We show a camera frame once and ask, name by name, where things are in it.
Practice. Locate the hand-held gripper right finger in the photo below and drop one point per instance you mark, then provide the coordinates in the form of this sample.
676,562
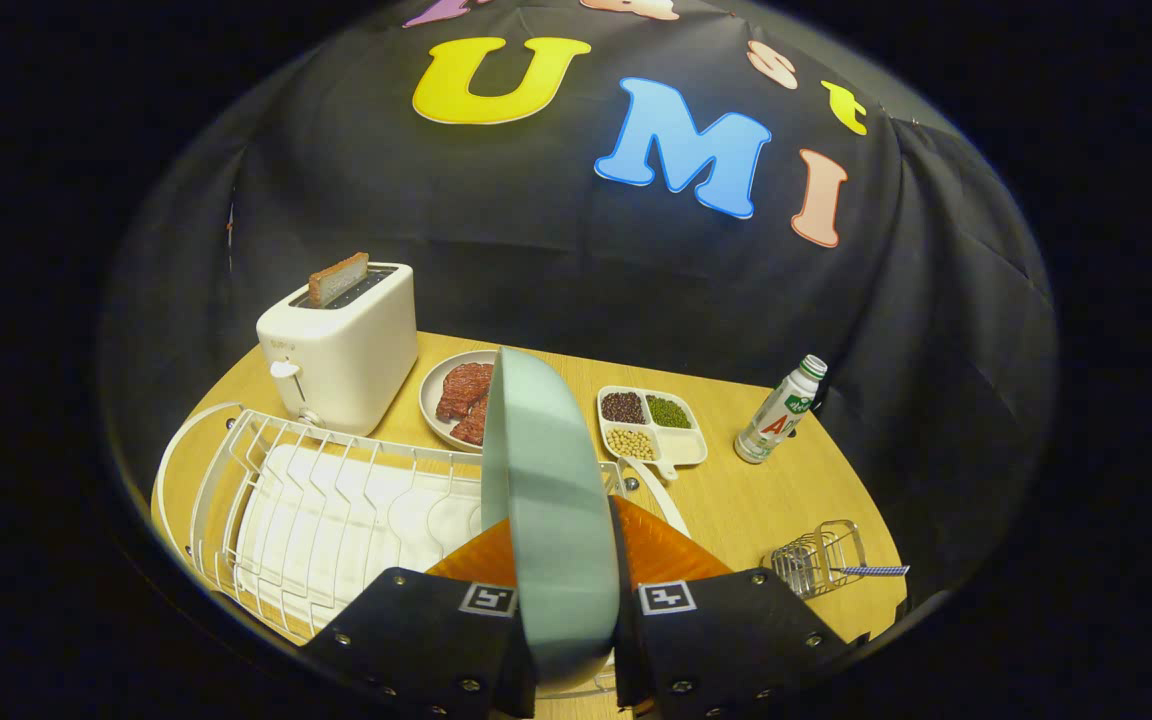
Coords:
726,640

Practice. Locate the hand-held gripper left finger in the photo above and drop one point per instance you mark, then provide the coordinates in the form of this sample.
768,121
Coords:
416,640

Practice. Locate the metal spoon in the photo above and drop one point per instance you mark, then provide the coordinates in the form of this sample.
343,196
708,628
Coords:
876,571

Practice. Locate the light green plate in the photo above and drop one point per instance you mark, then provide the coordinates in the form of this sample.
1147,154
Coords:
551,500

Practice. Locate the white divided bean dish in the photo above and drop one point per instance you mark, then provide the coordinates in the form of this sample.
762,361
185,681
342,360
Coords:
681,448

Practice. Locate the beige plate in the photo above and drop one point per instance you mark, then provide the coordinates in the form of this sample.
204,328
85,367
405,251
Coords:
433,400

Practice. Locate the red meat slice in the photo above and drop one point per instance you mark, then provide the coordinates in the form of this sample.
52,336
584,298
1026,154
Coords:
464,388
473,428

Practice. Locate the white bottle green label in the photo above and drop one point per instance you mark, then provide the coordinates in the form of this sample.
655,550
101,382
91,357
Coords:
771,420

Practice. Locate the white toaster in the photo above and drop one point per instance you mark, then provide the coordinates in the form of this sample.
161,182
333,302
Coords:
346,360

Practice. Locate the brown bread slice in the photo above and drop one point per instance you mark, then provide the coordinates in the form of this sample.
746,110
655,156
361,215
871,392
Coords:
338,280

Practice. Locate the black backdrop cloth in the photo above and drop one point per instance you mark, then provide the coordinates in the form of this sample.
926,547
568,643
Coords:
586,280

